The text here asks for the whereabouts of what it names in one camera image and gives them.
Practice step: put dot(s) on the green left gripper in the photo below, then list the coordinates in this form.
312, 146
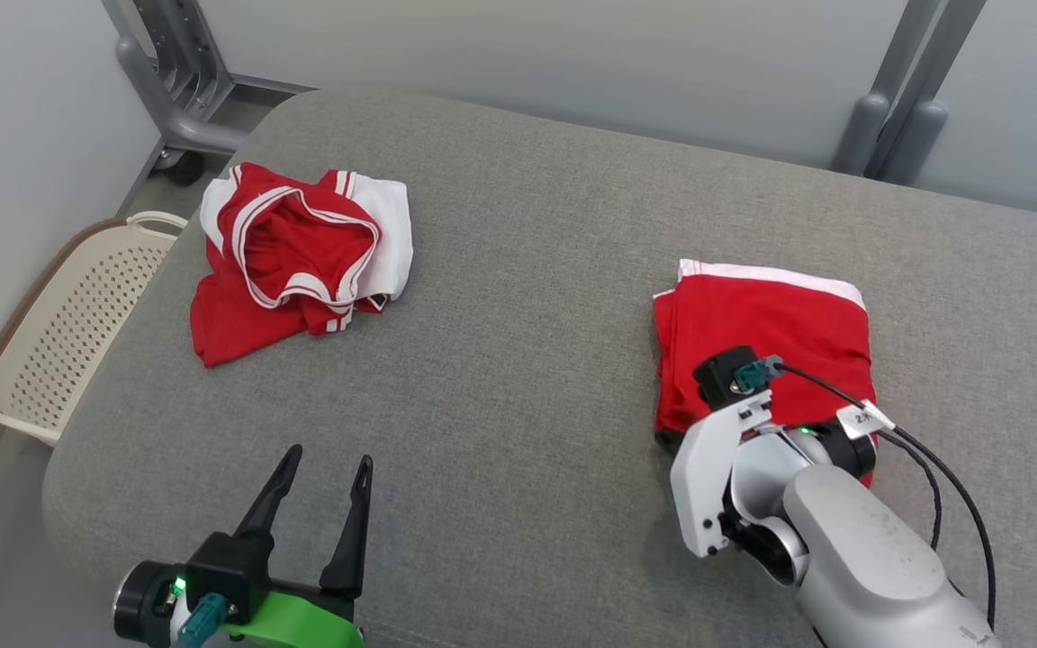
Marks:
302, 621

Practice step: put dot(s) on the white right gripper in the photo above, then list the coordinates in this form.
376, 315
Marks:
703, 477

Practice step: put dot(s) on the red Bulls shorts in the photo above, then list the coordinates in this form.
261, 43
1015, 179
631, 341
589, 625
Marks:
770, 315

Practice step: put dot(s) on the red white sports shirt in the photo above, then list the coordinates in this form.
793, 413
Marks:
293, 252

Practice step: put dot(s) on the cream perforated laundry basket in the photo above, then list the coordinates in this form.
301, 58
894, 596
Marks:
77, 333

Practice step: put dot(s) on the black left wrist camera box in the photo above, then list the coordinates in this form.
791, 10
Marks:
226, 567

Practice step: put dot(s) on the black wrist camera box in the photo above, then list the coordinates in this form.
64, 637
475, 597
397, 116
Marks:
226, 567
718, 378

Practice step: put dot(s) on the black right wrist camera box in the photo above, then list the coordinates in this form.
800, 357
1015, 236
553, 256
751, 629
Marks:
718, 378

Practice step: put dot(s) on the grey partition post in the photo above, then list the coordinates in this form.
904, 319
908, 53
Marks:
862, 126
919, 135

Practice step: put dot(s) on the grey metal wheeled frame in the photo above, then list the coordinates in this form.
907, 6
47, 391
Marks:
181, 99

